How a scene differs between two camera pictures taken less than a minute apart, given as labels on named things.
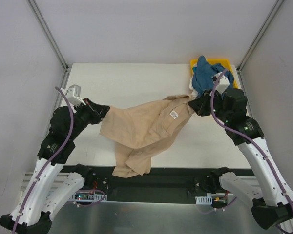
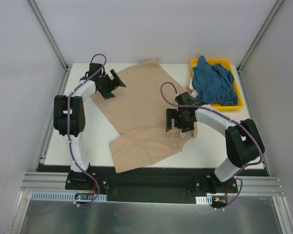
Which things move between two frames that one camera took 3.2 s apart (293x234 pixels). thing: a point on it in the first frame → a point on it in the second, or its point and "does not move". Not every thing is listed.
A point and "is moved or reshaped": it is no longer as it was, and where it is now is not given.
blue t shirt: (202, 73) does not move
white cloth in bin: (194, 94) does not move
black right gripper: (204, 104) → (175, 118)
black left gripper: (93, 110) → (111, 84)
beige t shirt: (141, 130) is moved or reshaped
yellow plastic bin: (225, 62) does not move
